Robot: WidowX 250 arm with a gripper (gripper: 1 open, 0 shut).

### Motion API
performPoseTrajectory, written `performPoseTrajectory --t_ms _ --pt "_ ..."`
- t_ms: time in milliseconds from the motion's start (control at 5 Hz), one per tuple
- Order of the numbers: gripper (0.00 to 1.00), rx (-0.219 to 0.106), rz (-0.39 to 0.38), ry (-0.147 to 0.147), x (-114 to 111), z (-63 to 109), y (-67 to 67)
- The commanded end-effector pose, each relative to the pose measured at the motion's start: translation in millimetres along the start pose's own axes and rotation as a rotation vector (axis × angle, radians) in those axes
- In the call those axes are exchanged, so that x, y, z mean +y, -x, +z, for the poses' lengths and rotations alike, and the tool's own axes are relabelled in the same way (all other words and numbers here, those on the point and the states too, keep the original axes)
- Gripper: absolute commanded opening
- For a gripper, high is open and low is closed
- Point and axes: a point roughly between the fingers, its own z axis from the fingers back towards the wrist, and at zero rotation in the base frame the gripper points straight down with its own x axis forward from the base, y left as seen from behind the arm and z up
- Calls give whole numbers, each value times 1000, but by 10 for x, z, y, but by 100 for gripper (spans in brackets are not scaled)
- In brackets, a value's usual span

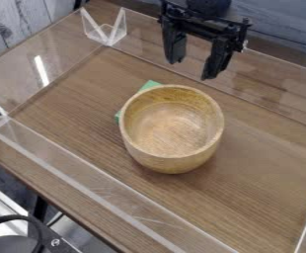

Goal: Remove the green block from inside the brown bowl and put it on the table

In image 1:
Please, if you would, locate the black cable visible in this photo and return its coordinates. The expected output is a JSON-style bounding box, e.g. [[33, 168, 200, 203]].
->
[[0, 214, 45, 253]]

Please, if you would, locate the black metal table leg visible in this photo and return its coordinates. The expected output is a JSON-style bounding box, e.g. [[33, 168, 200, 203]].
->
[[33, 197, 49, 222]]

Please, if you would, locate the green rectangular block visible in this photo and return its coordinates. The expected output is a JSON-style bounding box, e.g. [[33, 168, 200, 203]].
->
[[115, 80, 161, 124]]

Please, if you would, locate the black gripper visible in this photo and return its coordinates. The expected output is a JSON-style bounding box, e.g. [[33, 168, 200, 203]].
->
[[159, 0, 252, 80]]

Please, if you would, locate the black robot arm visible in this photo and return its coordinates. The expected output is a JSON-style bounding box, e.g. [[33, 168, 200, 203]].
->
[[157, 0, 252, 80]]

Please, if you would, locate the brown wooden bowl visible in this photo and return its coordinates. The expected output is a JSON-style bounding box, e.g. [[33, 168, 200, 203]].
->
[[119, 85, 224, 174]]

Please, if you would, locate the clear acrylic enclosure wall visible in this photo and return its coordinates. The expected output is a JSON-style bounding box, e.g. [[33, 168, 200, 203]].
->
[[0, 1, 306, 253]]

